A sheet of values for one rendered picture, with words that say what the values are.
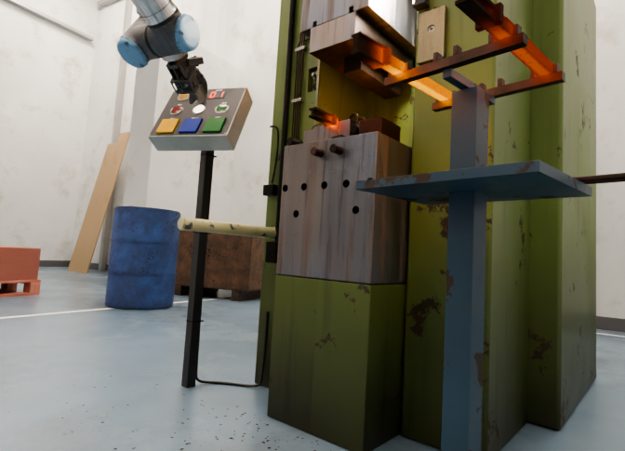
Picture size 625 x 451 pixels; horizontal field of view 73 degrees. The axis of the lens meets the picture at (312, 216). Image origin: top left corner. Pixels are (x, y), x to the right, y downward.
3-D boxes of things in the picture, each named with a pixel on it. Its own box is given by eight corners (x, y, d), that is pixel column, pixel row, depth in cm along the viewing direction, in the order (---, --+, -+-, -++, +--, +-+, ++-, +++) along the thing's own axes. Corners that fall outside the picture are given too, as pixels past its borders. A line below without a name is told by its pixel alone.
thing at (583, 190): (538, 171, 69) (539, 159, 69) (355, 189, 98) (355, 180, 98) (591, 196, 89) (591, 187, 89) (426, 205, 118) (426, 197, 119)
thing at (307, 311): (363, 457, 115) (370, 285, 119) (266, 416, 140) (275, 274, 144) (445, 407, 158) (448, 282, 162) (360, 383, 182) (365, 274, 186)
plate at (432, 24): (443, 56, 132) (445, 5, 133) (417, 63, 138) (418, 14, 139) (445, 59, 133) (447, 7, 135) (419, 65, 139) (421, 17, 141)
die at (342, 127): (349, 141, 137) (350, 116, 138) (302, 149, 150) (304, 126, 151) (408, 166, 169) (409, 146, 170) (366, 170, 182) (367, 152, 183)
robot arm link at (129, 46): (136, 36, 109) (158, 10, 116) (105, 44, 114) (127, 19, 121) (158, 67, 116) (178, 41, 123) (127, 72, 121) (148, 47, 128)
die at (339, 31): (354, 37, 140) (355, 10, 141) (309, 53, 153) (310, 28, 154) (412, 81, 172) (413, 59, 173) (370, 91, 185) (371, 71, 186)
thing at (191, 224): (184, 231, 138) (185, 215, 138) (175, 231, 141) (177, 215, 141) (278, 239, 171) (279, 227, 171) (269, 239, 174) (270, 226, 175)
